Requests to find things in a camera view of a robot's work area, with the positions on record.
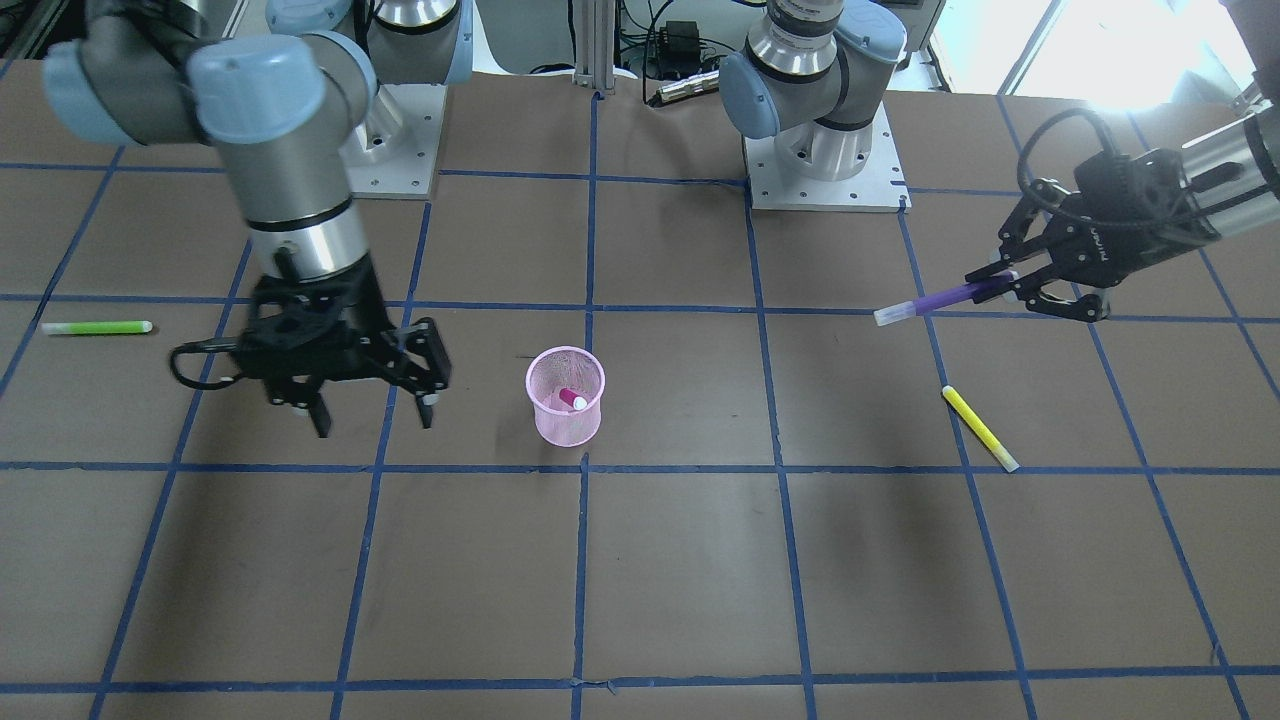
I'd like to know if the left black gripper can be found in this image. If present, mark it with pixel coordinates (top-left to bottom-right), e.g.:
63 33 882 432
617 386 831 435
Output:
964 150 1221 323

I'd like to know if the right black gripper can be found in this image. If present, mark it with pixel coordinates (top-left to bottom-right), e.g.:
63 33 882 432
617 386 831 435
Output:
236 255 452 438

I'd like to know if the purple highlighter pen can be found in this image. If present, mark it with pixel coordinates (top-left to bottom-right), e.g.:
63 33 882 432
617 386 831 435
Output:
873 272 1019 327

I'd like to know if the pink highlighter pen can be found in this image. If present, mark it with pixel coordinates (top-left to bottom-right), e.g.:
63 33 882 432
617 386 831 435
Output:
557 387 589 413

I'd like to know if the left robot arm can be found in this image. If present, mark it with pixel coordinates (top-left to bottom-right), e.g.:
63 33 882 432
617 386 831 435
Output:
719 1 1277 325

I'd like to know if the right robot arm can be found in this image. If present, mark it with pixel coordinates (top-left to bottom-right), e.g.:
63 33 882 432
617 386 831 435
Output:
42 1 475 437

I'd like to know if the pink mesh cup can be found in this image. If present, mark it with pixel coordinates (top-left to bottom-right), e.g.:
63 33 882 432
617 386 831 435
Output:
524 346 605 448

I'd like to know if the yellow highlighter pen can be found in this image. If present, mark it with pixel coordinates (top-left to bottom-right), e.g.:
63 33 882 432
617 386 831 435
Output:
940 386 1021 474

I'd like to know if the green highlighter pen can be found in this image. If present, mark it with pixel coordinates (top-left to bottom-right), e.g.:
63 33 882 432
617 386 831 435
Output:
40 320 155 337

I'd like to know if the silver metal cylinder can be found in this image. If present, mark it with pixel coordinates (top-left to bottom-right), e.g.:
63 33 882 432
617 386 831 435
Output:
645 70 721 108

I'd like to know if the black power adapter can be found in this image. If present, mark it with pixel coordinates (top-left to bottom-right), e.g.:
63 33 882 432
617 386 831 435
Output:
654 20 703 79

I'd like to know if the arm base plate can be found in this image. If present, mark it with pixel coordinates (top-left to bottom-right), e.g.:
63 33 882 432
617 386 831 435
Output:
340 85 448 200
742 104 913 213

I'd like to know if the aluminium frame post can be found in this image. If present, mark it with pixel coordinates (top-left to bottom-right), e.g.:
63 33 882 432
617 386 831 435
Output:
570 1 618 99

